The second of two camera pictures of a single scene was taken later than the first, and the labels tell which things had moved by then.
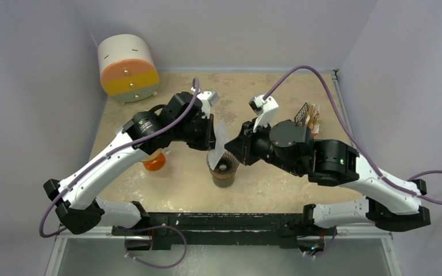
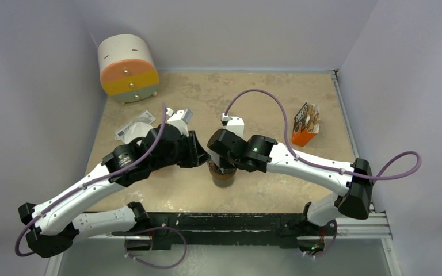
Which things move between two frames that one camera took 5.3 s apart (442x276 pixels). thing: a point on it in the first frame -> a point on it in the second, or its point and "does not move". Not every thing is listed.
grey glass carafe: x=224 y=183 does not move
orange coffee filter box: x=309 y=115 does not move
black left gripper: x=208 y=142 -> x=196 y=154
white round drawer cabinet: x=128 y=72 does not move
